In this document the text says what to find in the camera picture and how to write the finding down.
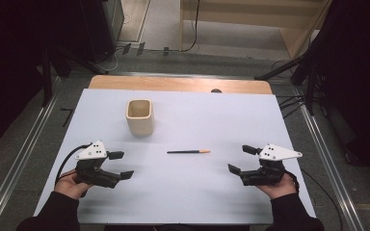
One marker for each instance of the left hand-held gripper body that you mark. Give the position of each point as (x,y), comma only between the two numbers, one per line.
(91,170)

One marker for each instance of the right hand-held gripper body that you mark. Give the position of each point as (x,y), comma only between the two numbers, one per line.
(266,171)

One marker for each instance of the black pencil with orange tip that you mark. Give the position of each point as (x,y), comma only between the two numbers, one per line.
(186,151)

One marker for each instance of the person's right hand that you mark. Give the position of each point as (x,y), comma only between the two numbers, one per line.
(279,189)

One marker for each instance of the person's left hand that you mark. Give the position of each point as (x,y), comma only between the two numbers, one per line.
(69,186)

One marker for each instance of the beige square cup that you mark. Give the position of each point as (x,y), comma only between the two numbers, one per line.
(140,123)

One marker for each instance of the white table sheet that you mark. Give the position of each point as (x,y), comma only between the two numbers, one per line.
(186,192)

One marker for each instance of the dark table grommet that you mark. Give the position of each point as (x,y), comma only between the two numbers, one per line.
(216,90)

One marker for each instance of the black stand legs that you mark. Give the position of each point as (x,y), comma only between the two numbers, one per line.
(46,80)
(310,86)

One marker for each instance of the wooden table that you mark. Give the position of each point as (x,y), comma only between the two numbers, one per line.
(173,84)

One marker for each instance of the black curtain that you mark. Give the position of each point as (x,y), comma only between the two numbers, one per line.
(6,64)
(356,80)

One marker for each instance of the dark cabinet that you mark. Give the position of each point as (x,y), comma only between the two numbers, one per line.
(101,29)

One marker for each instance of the metal floor rail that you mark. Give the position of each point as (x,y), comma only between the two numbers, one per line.
(22,154)
(327,154)

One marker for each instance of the light wooden frame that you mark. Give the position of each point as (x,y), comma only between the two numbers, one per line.
(298,35)

